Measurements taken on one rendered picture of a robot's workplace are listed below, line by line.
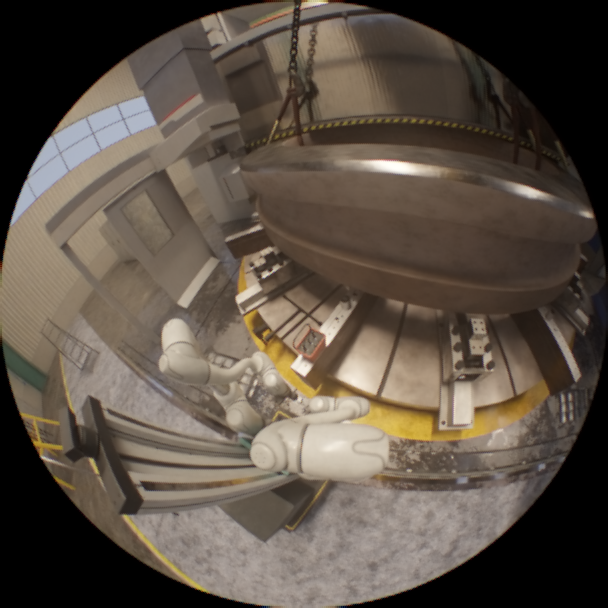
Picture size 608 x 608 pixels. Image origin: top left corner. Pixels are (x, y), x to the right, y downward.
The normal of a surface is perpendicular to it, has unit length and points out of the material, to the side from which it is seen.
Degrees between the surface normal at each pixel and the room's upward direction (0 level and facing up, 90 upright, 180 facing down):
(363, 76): 90
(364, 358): 0
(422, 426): 0
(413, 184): 90
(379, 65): 90
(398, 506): 0
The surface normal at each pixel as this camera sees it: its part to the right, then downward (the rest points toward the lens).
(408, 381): -0.25, -0.62
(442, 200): -0.41, 0.76
